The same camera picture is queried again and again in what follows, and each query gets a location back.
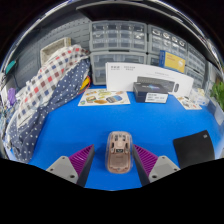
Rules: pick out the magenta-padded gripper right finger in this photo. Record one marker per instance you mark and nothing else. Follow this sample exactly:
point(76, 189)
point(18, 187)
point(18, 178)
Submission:
point(161, 168)

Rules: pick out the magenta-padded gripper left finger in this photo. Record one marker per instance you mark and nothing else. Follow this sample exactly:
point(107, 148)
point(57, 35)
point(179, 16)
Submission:
point(66, 168)

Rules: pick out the transparent pink computer mouse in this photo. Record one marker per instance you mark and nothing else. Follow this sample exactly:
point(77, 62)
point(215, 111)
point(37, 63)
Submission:
point(119, 155)

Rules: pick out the black mouse pad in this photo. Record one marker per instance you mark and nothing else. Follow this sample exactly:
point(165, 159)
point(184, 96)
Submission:
point(194, 150)

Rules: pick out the navy polka-dot cloth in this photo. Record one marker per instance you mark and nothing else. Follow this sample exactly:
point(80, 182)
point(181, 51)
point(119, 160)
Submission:
point(63, 100)

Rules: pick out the colourful picture sheet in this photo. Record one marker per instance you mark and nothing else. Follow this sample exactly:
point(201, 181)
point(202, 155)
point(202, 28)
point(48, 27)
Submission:
point(188, 102)
point(103, 97)

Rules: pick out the small black box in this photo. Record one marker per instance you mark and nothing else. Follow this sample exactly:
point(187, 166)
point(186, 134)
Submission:
point(143, 91)

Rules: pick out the white blue tissue box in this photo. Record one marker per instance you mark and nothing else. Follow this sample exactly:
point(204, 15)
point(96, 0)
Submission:
point(199, 97)

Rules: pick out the red blue plaid cloth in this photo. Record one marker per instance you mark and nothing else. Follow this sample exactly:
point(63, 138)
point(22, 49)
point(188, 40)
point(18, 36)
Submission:
point(50, 80)

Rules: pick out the potted green plant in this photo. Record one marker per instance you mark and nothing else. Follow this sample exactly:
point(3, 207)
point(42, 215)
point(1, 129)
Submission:
point(218, 95)

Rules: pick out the white keyboard box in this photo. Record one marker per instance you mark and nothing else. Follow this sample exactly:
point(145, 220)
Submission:
point(120, 76)

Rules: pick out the yellow blue box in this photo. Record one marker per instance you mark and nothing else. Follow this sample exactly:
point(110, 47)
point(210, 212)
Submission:
point(173, 61)

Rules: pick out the beige framed tray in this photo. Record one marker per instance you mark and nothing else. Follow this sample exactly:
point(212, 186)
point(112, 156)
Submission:
point(55, 48)

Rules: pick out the dark shelf unit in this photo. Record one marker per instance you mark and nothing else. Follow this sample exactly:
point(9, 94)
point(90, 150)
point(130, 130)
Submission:
point(133, 12)

